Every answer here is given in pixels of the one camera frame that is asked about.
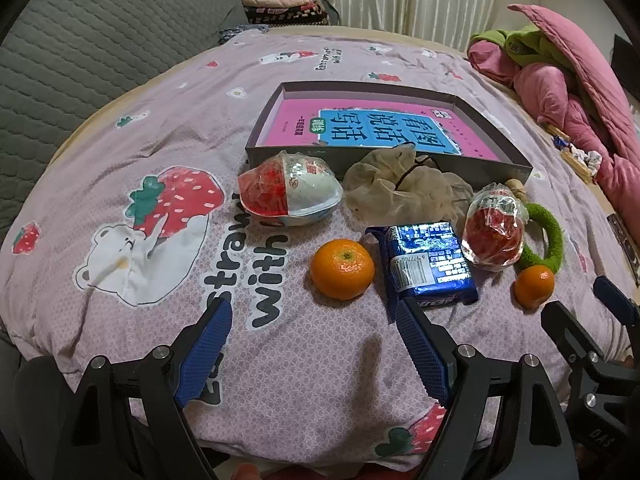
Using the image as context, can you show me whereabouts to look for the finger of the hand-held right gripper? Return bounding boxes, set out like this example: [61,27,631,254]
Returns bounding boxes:
[592,275,640,333]
[540,300,601,376]

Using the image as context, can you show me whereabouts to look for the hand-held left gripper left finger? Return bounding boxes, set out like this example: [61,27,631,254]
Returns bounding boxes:
[50,297,236,480]

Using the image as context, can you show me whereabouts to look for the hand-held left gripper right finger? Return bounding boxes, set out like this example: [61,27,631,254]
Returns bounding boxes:
[395,296,581,480]

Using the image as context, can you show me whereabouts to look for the small orange mandarin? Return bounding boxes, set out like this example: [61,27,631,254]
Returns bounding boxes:
[514,265,557,309]

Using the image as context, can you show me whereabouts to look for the blue snack packet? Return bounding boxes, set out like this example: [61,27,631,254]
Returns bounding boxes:
[365,221,479,326]

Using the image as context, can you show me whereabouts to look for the green fuzzy ring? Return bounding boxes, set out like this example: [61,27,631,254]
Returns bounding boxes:
[515,201,565,275]

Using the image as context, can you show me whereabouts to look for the large orange mandarin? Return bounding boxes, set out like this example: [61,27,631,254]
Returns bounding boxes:
[310,238,376,302]

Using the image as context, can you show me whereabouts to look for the beige mesh scrunchie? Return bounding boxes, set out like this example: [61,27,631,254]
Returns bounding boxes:
[342,144,475,226]

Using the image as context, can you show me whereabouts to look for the grey cardboard box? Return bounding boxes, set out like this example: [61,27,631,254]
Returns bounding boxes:
[244,81,533,183]

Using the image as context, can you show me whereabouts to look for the dark smartphone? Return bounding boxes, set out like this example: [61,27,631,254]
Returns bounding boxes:
[606,213,640,282]

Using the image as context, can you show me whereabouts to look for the white crumpled wrapper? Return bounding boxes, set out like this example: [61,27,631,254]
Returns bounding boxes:
[575,147,604,169]

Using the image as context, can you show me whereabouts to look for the pink and blue book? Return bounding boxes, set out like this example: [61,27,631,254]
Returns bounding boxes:
[262,100,501,161]

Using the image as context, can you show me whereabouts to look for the strawberry print bed sheet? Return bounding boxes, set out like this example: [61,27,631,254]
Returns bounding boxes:
[0,27,640,466]

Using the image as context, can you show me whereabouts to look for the black television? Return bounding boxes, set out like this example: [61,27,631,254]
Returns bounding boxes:
[612,34,640,93]

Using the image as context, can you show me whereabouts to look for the pink quilt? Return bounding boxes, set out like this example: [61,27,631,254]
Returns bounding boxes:
[467,4,640,221]

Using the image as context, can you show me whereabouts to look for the green garment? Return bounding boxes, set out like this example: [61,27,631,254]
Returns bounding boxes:
[472,24,576,73]

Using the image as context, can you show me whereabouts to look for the blue knitted cloth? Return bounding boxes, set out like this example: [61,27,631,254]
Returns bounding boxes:
[217,24,266,46]

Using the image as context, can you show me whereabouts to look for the grey quilted headboard cover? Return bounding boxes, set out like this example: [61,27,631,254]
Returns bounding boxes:
[0,0,248,241]

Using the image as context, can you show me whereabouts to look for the stack of folded blankets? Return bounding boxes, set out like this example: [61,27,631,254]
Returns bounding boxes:
[240,0,331,28]

